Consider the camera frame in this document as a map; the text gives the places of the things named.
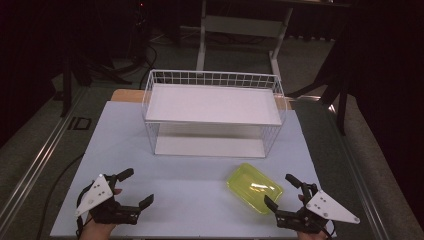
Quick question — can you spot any black tripod stand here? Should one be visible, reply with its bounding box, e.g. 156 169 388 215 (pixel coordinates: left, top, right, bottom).
59 54 133 118
287 64 352 136

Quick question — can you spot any yellow-green plastic tray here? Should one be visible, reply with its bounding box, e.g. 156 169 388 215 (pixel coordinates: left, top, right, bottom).
226 162 285 215

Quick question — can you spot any person's right hand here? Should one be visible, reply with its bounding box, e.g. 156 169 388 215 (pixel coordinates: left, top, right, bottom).
296 194 330 240

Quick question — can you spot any black floor cable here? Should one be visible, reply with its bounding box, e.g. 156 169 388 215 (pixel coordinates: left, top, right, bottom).
35 152 86 240

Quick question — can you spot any white wire shelf rack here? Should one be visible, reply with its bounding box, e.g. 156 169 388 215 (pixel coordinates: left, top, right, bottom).
141 69 288 159

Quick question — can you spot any pale blue table mat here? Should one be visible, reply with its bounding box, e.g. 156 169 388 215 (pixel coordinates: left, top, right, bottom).
49 100 337 239

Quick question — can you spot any aluminium rail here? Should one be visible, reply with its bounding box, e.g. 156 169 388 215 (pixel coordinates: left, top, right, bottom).
327 104 392 240
0 87 88 228

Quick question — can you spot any person's left hand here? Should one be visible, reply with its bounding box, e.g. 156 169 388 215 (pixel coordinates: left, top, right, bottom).
79 188 123 240

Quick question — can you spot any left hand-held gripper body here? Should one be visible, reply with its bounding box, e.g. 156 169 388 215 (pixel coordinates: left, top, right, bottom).
74 173 142 226

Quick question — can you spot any dark curtain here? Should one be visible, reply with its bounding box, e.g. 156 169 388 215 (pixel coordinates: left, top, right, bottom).
344 0 424 232
0 0 143 148

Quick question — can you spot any white metal desk frame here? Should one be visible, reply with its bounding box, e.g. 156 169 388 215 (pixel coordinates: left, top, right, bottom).
195 0 295 80

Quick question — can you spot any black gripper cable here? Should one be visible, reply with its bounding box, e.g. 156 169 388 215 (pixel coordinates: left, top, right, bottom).
75 181 95 240

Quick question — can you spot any black background cable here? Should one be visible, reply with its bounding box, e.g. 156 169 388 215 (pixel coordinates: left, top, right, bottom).
137 42 158 90

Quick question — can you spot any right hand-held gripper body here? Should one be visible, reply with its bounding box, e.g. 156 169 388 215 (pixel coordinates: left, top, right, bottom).
275 182 361 235

